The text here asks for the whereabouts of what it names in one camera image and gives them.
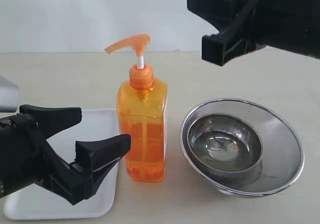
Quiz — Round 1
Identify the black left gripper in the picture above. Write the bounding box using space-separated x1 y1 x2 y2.
0 104 131 205

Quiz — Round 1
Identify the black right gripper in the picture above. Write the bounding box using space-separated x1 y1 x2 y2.
187 0 320 66

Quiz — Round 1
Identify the orange dish soap pump bottle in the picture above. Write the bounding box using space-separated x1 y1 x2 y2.
105 34 168 182

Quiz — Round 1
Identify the stainless steel bowl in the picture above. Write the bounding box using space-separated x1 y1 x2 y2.
184 113 263 179

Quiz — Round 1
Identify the white rectangular plastic tray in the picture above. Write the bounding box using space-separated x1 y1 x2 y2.
0 105 130 220

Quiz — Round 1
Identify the stainless steel mesh colander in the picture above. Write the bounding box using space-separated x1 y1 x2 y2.
179 98 305 198

